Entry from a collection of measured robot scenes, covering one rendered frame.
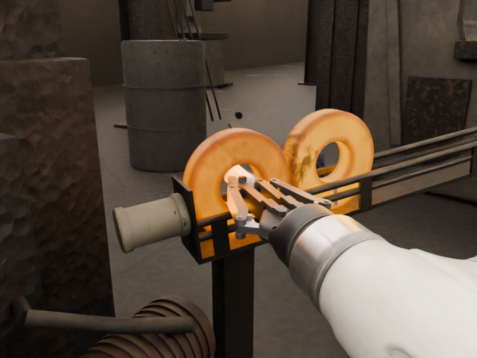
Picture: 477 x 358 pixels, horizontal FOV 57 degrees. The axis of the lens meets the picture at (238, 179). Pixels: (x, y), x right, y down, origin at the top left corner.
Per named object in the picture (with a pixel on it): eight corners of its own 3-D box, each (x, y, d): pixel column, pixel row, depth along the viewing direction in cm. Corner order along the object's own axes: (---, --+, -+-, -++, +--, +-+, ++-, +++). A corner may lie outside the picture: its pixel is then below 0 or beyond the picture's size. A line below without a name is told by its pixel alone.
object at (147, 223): (118, 242, 60) (109, 202, 58) (179, 224, 64) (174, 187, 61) (126, 261, 55) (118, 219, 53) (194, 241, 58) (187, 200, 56)
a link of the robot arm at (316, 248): (388, 309, 44) (350, 276, 49) (404, 229, 40) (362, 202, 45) (311, 334, 40) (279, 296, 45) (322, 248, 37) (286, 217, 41)
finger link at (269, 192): (297, 209, 49) (308, 207, 50) (254, 173, 59) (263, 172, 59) (294, 239, 51) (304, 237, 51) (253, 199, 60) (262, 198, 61)
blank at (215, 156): (173, 139, 58) (182, 144, 55) (275, 118, 64) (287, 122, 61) (189, 242, 64) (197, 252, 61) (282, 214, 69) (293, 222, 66)
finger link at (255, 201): (287, 241, 50) (277, 243, 50) (243, 202, 59) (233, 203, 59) (290, 210, 49) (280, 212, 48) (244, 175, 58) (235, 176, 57)
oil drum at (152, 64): (112, 165, 324) (100, 38, 296) (163, 148, 373) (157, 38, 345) (176, 177, 296) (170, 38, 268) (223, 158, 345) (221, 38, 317)
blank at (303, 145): (275, 118, 64) (287, 122, 61) (360, 100, 70) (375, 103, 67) (282, 214, 69) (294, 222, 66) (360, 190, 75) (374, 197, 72)
